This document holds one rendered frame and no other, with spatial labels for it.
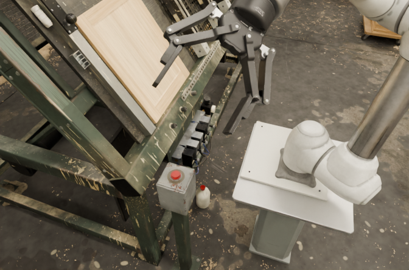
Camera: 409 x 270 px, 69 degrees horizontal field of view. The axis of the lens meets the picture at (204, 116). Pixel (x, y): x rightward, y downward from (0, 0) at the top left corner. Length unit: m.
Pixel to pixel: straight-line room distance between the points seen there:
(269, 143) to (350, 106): 1.74
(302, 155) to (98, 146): 0.81
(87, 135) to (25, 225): 1.36
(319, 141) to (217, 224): 1.09
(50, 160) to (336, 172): 1.25
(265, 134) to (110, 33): 0.90
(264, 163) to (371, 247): 1.09
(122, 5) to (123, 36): 0.16
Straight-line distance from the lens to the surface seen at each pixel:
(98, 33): 1.39
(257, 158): 1.47
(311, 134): 1.26
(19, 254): 2.34
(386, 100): 1.10
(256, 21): 0.51
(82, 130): 1.17
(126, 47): 1.46
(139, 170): 1.30
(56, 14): 1.27
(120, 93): 1.31
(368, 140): 1.17
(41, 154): 1.63
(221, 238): 2.08
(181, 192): 1.15
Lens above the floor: 1.90
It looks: 43 degrees down
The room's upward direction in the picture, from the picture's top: straight up
